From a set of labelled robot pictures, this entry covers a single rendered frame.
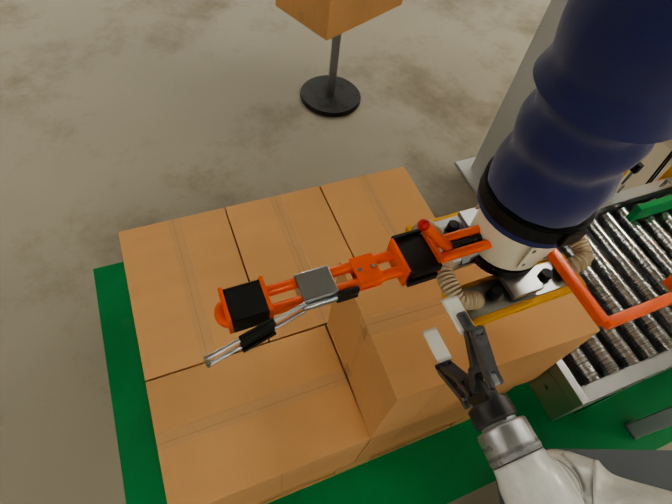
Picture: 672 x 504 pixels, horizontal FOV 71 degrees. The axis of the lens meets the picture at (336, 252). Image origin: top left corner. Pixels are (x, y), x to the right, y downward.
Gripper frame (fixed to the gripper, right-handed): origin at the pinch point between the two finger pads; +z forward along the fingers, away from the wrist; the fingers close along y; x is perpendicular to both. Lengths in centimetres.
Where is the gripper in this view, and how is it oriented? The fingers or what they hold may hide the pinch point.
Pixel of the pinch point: (440, 319)
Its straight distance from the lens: 92.1
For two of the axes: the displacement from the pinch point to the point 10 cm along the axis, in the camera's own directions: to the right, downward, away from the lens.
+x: 9.2, -2.6, 2.8
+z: -3.7, -7.9, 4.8
